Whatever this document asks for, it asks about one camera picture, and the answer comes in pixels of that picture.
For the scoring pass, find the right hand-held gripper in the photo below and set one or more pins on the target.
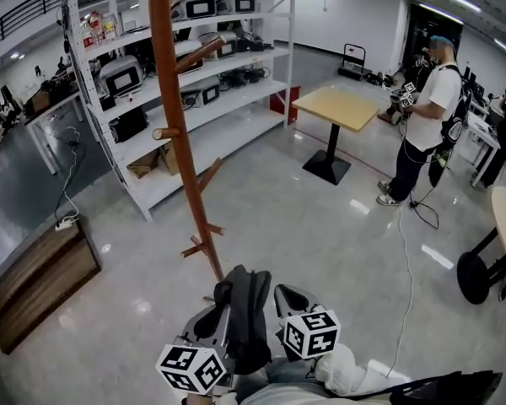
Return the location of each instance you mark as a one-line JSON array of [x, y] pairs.
[[314, 336]]

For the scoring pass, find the black balcony railing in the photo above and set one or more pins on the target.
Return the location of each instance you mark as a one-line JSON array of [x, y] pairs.
[[25, 9]]

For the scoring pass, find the person's right forearm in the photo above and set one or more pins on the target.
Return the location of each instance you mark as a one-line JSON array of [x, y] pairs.
[[337, 369]]

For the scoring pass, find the black fabric bag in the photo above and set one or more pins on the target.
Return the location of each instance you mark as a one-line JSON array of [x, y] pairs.
[[447, 388]]

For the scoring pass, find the red-label plastic bottle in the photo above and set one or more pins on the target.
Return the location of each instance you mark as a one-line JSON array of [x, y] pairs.
[[87, 36]]

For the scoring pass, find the pile of black camera gear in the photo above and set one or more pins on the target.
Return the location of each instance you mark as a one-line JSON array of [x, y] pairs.
[[255, 44], [244, 76]]

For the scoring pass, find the square wooden table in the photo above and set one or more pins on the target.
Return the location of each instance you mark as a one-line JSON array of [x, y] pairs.
[[337, 108]]

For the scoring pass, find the brown wooden coat rack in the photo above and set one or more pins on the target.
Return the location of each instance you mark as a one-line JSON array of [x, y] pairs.
[[171, 99]]

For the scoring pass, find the clear plastic bottle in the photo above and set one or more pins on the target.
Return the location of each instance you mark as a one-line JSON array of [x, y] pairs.
[[97, 30]]

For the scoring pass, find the group of grey screen appliances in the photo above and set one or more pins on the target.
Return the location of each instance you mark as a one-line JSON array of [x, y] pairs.
[[200, 7]]

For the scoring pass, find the wooden step platform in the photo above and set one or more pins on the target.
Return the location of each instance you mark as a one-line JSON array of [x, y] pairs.
[[38, 277]]

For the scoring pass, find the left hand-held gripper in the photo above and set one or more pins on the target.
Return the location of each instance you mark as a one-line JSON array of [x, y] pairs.
[[190, 367]]

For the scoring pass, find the person's left forearm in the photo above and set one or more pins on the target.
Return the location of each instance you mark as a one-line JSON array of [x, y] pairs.
[[225, 398]]

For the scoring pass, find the white power strip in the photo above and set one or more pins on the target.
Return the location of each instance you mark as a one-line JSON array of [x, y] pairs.
[[66, 223]]

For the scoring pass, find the yellow-label plastic jar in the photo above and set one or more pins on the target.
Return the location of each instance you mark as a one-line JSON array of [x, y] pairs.
[[110, 30]]

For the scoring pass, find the cardboard box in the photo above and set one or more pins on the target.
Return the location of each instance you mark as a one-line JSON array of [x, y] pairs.
[[144, 165], [170, 158]]

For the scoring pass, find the white desk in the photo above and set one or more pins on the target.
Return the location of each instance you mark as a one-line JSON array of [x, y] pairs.
[[485, 135]]

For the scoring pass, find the red box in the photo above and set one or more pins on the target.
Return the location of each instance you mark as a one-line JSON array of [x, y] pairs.
[[284, 104]]

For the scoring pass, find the black box appliance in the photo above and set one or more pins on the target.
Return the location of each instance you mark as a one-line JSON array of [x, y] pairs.
[[128, 125]]

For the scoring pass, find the black platform trolley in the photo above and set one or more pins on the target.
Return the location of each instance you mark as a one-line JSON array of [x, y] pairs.
[[356, 68]]

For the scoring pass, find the dark grey backpack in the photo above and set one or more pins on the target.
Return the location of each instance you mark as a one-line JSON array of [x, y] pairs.
[[246, 319]]

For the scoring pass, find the person's legs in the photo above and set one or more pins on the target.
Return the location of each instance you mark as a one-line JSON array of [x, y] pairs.
[[286, 374]]

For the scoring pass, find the black-top white-leg table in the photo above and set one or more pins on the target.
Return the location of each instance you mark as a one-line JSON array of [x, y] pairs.
[[55, 108]]

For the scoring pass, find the white metal shelving unit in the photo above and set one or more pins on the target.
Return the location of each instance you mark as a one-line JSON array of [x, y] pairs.
[[236, 129]]

